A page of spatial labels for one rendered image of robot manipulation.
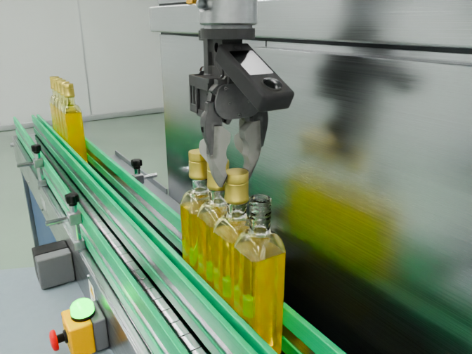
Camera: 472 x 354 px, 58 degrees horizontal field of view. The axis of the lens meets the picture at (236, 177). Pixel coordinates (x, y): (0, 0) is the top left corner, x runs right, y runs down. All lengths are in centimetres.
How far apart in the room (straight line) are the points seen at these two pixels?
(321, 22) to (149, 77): 620
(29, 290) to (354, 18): 94
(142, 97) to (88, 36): 113
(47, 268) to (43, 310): 10
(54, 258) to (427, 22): 92
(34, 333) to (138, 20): 594
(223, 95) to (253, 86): 7
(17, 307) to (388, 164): 87
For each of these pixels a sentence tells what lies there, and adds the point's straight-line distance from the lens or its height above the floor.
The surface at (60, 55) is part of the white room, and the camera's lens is 640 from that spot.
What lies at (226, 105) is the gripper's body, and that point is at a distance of 56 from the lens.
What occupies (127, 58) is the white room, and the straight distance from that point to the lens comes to 664.
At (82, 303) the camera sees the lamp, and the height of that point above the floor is 85.
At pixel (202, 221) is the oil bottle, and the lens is 68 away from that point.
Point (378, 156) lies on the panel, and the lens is 57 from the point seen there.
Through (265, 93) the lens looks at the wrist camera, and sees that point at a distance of 49.
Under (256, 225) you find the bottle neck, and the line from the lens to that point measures 57.
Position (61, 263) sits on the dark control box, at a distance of 113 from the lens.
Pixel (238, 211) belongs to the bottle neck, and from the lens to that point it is 61.
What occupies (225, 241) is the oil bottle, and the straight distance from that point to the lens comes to 62.
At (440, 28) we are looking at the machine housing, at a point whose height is 135.
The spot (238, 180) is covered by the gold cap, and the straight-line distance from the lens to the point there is 59.
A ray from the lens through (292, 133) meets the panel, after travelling 69.
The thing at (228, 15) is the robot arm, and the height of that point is 137.
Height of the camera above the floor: 136
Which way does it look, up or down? 20 degrees down
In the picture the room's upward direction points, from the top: straight up
